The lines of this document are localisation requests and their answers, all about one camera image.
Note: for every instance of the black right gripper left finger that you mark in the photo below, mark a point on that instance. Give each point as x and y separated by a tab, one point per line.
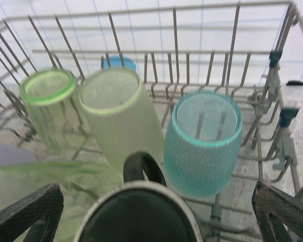
20	216

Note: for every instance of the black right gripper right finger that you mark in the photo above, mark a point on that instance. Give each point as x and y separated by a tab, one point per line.
288	219

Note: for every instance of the lilac plastic cup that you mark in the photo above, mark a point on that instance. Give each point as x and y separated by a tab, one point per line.
10	155

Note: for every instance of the green glass tumbler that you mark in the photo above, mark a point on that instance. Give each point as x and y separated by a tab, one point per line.
78	176
48	100

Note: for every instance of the teal textured cup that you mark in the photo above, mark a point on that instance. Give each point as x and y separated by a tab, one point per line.
202	156

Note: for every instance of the black mug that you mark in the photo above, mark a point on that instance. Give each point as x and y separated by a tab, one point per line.
139	216

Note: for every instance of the yellow-green textured cup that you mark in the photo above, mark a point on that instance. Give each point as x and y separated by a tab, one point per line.
121	126

